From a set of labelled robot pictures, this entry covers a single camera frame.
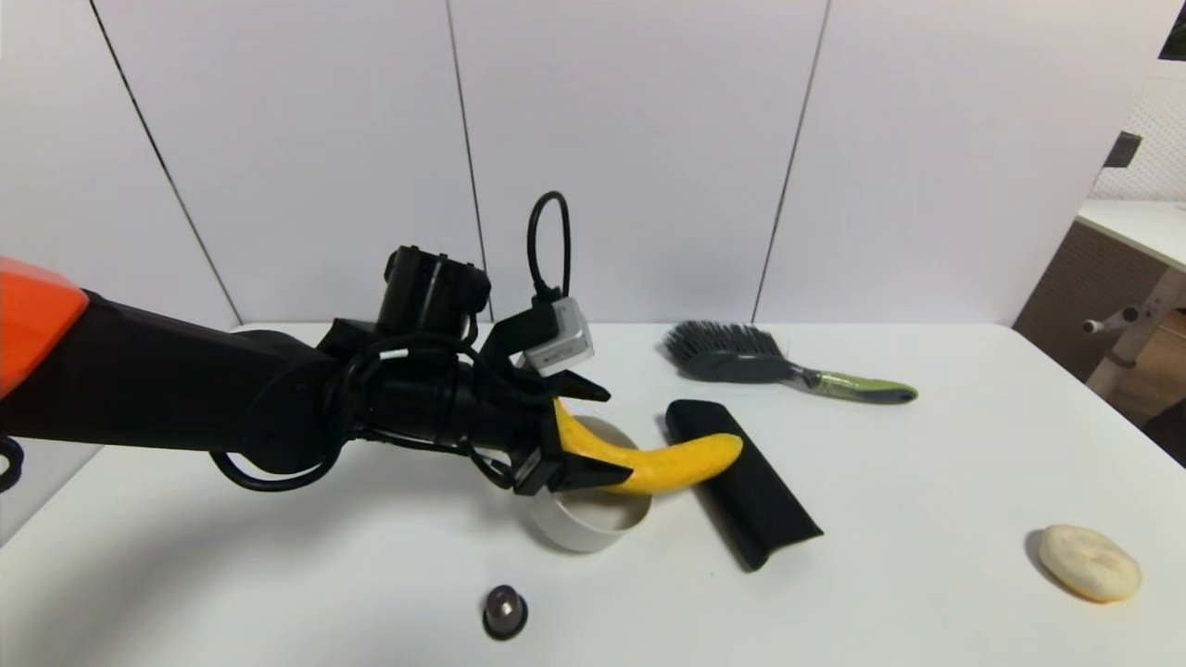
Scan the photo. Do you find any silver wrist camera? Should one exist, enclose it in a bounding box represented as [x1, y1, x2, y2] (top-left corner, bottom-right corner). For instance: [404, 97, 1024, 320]
[524, 296, 595, 377]

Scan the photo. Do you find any beige round bowl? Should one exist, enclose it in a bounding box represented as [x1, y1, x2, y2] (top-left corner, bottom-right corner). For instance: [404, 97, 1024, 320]
[524, 415, 652, 554]

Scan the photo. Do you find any small dark metallic capsule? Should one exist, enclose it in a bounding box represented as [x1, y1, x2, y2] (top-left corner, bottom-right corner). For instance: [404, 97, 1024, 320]
[483, 585, 530, 641]

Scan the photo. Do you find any cream bread roll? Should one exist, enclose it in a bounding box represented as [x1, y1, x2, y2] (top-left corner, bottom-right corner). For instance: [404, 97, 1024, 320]
[1037, 524, 1142, 604]

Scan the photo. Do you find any grey desk crank handle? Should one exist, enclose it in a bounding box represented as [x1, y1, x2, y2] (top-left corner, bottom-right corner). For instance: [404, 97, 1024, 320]
[1082, 308, 1141, 336]

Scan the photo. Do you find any black fabric case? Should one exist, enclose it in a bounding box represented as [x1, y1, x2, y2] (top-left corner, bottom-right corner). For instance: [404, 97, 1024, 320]
[665, 400, 824, 572]

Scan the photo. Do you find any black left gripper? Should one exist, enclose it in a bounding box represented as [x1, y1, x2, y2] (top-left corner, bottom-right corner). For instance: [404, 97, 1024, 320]
[446, 361, 635, 497]

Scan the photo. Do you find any black camera cable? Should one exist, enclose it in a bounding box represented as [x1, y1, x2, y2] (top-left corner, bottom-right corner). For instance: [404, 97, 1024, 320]
[527, 191, 572, 304]

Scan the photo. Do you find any black brush with green handle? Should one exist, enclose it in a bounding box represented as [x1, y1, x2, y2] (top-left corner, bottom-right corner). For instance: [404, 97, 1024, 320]
[664, 321, 920, 406]

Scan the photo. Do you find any dark monitor corner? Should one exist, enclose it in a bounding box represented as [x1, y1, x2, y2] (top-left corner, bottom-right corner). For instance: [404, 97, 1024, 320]
[1159, 0, 1186, 62]

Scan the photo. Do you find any white-topped brown desk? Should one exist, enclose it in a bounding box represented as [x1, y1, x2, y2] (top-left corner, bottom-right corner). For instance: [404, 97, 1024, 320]
[1014, 200, 1186, 436]

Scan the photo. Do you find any yellow banana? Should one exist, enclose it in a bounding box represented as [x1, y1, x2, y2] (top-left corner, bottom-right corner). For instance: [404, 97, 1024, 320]
[553, 398, 744, 495]

